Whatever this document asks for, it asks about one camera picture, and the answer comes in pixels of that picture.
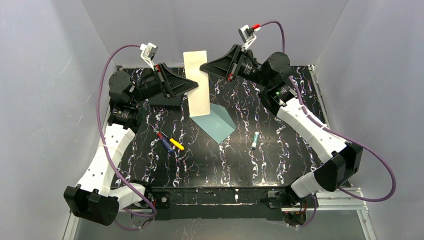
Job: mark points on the green white marker pen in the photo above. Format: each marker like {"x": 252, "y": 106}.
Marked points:
{"x": 255, "y": 140}

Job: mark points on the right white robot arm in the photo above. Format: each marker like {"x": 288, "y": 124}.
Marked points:
{"x": 340, "y": 157}

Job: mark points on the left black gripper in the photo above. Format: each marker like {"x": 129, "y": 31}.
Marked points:
{"x": 162, "y": 81}

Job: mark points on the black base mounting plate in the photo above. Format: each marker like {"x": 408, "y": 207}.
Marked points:
{"x": 268, "y": 203}

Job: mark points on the yellow handled screwdriver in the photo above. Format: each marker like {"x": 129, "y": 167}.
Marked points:
{"x": 177, "y": 144}

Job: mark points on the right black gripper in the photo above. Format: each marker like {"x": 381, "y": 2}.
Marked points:
{"x": 236, "y": 62}

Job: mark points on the teal paper envelope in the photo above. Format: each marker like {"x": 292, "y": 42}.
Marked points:
{"x": 218, "y": 124}

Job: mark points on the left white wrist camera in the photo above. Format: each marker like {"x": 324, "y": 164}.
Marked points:
{"x": 148, "y": 51}

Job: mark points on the beige paper letter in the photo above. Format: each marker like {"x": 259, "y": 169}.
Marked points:
{"x": 198, "y": 98}

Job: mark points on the aluminium frame rail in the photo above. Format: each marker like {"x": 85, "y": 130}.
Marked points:
{"x": 334, "y": 201}

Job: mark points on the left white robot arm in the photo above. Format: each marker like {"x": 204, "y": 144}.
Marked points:
{"x": 92, "y": 198}

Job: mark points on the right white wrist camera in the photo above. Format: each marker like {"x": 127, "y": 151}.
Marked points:
{"x": 248, "y": 35}

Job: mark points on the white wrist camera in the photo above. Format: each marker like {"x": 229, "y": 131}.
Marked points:
{"x": 148, "y": 51}
{"x": 248, "y": 35}

